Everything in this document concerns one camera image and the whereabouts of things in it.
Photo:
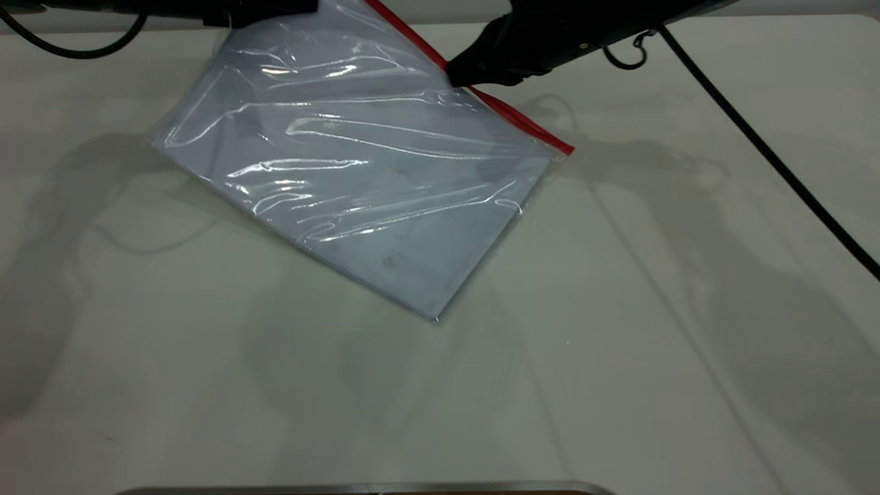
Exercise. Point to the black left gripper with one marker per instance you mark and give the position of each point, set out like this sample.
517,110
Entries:
220,10

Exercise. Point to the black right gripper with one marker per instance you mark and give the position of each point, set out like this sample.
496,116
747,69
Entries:
577,34

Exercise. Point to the clear plastic zip bag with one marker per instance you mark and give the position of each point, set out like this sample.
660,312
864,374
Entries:
357,172

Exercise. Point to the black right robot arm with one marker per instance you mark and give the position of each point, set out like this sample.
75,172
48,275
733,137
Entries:
694,8

